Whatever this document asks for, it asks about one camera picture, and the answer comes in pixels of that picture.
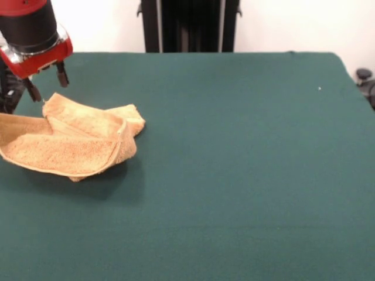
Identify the black wheeled base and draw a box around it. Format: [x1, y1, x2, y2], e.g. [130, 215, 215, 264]
[355, 68, 375, 111]
[0, 63, 26, 115]

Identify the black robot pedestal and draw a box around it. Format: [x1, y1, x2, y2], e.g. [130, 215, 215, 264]
[136, 0, 244, 53]

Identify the tan terry towel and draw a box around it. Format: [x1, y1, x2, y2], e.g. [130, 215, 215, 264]
[0, 92, 146, 183]

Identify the dark green table cloth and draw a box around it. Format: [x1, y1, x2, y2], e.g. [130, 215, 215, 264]
[0, 52, 375, 281]

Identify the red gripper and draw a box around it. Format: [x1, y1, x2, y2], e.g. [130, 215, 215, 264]
[0, 37, 74, 103]

